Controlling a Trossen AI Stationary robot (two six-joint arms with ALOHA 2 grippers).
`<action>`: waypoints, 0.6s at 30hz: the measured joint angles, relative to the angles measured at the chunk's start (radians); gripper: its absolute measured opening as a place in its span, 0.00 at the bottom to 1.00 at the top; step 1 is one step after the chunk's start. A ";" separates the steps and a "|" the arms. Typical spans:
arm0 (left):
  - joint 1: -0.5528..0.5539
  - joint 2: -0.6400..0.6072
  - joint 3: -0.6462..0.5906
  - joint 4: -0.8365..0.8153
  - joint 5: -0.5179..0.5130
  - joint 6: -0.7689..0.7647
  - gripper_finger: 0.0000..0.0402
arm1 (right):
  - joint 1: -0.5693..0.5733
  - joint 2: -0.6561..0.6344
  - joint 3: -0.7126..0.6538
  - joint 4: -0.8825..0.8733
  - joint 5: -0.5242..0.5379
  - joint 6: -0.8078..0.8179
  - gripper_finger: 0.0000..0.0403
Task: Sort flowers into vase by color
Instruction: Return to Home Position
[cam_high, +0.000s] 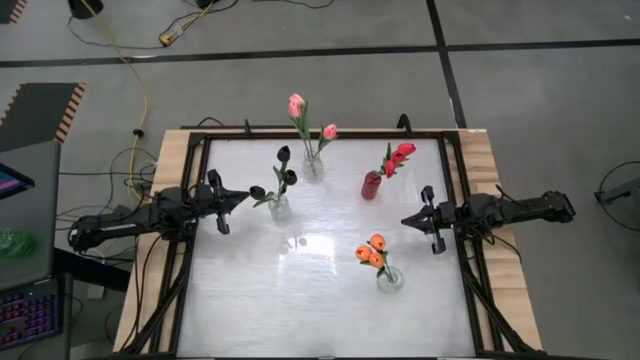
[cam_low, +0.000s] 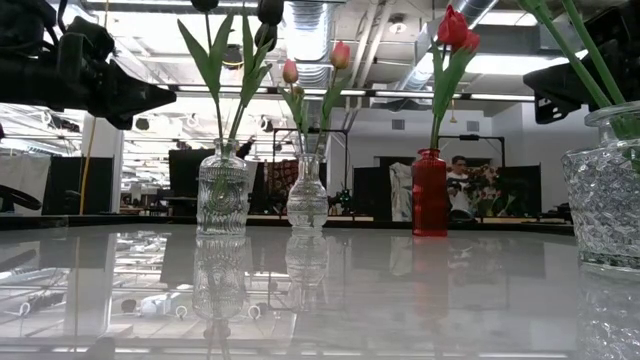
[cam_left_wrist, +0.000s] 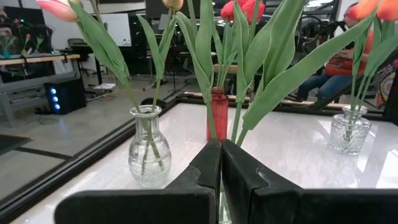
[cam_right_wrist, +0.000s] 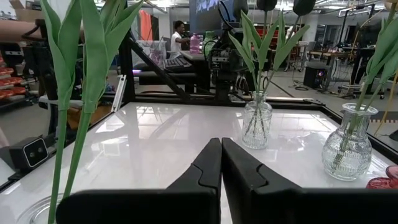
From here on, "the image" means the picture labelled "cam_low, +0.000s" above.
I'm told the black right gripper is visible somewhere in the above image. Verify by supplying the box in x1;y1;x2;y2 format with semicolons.
522;3;640;125

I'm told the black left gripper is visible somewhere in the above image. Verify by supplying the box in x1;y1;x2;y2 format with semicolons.
0;17;176;130

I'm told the orange artificial tulip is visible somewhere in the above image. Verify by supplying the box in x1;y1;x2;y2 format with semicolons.
559;0;629;106
516;0;614;109

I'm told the clear diamond-cut glass vase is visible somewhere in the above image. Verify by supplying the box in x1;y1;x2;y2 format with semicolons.
560;99;640;274

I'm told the clear embossed glass vase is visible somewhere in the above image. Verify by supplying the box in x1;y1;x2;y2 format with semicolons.
195;137;251;237

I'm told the red glass vase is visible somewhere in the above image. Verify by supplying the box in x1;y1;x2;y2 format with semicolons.
411;147;449;238

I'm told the clear narrow-neck glass vase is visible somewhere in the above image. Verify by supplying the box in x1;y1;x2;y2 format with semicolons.
286;152;330;231

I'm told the black partition panel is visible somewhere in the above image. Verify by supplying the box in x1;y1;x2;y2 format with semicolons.
352;166;392;221
42;156;115;216

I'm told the person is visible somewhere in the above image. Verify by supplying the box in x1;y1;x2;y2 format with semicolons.
234;135;259;201
446;154;476;221

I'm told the black office chair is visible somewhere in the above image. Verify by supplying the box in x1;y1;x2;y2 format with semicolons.
0;183;44;214

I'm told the white leaf-print cloth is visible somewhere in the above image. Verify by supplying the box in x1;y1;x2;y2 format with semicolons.
389;161;414;223

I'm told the colourful patchwork quilt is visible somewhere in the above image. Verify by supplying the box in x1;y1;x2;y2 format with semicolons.
263;158;301;201

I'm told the yellow power cable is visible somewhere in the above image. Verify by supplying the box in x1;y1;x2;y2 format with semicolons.
78;117;99;216

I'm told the black metal station frame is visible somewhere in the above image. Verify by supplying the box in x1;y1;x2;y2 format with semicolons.
272;127;350;201
437;133;506;169

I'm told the silver ribbed air duct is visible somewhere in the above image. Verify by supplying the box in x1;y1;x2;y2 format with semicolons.
282;0;331;89

